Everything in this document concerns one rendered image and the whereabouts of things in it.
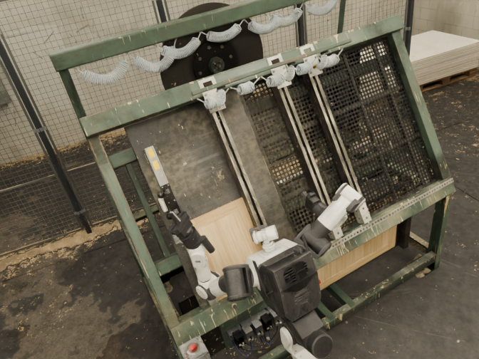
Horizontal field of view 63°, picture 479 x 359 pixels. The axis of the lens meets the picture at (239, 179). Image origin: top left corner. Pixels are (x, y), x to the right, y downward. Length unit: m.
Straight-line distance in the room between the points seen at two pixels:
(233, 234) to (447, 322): 1.82
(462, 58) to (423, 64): 0.76
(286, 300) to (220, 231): 0.68
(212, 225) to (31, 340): 2.22
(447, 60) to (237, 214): 5.26
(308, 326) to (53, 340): 2.47
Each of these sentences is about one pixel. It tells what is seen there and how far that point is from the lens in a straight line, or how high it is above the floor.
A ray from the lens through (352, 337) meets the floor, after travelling 3.21.
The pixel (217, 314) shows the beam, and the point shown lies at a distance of 2.32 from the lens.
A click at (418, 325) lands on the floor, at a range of 3.34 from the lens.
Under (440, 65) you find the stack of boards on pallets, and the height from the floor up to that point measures 0.37.
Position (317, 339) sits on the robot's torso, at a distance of 1.90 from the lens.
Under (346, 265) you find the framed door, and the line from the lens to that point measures 3.17.
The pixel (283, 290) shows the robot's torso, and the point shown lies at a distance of 1.74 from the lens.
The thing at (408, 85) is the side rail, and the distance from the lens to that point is 3.06.
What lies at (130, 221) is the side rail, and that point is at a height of 1.44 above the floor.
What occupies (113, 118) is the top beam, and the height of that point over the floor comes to 1.92.
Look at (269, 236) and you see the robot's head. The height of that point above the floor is 1.43.
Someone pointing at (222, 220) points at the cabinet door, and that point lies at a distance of 2.27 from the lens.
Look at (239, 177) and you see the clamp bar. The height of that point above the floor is 1.44.
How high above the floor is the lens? 2.66
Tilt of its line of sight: 33 degrees down
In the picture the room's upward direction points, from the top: 10 degrees counter-clockwise
